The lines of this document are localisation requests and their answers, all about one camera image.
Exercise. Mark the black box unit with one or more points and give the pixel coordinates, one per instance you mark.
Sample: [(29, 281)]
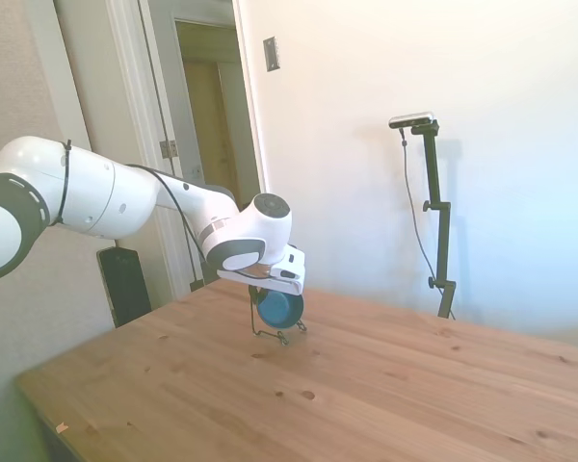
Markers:
[(125, 289)]

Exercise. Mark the silver stereo camera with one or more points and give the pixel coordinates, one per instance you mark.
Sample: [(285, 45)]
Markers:
[(412, 120)]

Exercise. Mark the grey wall switch plate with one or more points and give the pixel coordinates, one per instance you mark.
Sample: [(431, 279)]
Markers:
[(271, 54)]

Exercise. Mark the grey open door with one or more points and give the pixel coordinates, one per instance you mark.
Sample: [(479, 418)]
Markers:
[(188, 120)]

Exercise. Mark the white door with knob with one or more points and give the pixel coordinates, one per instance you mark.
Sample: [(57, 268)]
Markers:
[(106, 96)]

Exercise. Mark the blue bowl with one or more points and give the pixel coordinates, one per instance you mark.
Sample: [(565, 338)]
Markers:
[(279, 310)]

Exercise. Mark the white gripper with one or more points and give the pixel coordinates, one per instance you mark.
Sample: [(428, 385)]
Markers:
[(270, 283)]

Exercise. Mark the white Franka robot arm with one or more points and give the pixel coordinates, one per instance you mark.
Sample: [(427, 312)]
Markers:
[(101, 197)]

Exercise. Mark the metal door hinge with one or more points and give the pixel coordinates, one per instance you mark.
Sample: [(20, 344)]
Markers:
[(168, 148)]

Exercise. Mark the black camera stand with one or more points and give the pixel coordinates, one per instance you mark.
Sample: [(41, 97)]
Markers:
[(443, 240)]

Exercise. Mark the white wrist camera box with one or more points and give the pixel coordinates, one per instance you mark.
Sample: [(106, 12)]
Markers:
[(291, 262)]

